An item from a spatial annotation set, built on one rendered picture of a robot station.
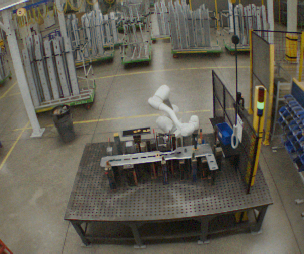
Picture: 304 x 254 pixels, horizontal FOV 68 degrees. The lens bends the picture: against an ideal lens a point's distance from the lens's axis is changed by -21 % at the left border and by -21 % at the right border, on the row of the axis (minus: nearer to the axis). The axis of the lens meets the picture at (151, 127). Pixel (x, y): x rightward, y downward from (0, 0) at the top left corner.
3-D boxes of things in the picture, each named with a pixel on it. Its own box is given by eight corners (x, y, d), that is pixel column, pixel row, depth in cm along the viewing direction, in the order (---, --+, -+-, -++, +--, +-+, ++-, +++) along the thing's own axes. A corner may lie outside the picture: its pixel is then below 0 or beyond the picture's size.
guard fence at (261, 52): (269, 144, 474) (278, 45, 368) (263, 145, 475) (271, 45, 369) (251, 111, 587) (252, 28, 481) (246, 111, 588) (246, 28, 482)
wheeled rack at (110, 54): (67, 71, 992) (60, 32, 899) (73, 63, 1077) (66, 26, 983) (114, 63, 986) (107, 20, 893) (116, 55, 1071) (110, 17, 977)
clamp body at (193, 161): (190, 183, 328) (190, 162, 309) (189, 177, 338) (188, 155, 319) (197, 182, 328) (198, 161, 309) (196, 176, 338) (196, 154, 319)
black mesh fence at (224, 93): (235, 229, 328) (253, 139, 246) (209, 147, 495) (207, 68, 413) (244, 226, 328) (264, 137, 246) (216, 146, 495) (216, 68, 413)
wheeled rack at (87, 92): (32, 120, 679) (15, 63, 586) (41, 104, 764) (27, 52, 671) (94, 109, 682) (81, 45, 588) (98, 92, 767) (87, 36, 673)
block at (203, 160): (200, 180, 329) (200, 163, 314) (199, 174, 339) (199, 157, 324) (207, 179, 329) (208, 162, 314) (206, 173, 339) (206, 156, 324)
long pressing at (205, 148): (100, 168, 326) (99, 167, 325) (101, 157, 345) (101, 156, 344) (213, 154, 324) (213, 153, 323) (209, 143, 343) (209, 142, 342)
